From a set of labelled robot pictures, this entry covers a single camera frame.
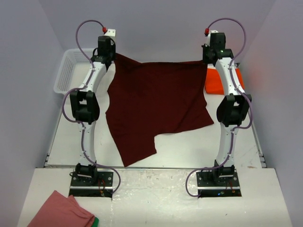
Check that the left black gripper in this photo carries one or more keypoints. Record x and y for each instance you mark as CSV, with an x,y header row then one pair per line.
x,y
113,47

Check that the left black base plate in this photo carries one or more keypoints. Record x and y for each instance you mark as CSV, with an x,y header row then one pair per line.
x,y
100,185

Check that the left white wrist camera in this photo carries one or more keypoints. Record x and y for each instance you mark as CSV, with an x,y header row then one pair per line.
x,y
109,32

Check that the pink folded t-shirt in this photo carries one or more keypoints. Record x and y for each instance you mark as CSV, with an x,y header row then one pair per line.
x,y
61,211

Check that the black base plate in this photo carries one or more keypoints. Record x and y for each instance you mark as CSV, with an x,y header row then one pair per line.
x,y
100,185
209,187

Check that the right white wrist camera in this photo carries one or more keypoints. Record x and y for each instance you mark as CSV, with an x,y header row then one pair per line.
x,y
208,33

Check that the folded orange t-shirt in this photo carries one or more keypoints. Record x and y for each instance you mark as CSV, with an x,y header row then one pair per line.
x,y
213,84

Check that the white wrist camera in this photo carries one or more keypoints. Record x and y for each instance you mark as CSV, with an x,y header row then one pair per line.
x,y
208,33
109,32

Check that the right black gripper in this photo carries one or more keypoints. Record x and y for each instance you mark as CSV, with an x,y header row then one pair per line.
x,y
205,59

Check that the green cloth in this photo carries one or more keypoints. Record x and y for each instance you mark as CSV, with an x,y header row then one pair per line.
x,y
96,222

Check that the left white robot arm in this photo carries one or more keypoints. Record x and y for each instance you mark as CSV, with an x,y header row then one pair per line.
x,y
85,110

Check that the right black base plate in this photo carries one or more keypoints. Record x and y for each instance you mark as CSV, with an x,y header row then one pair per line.
x,y
209,187

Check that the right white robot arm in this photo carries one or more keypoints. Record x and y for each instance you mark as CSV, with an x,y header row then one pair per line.
x,y
232,110

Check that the dark red t-shirt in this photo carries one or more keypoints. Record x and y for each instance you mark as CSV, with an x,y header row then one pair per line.
x,y
152,98

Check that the white plastic basket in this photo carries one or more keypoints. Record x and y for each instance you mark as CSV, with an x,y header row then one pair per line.
x,y
72,71

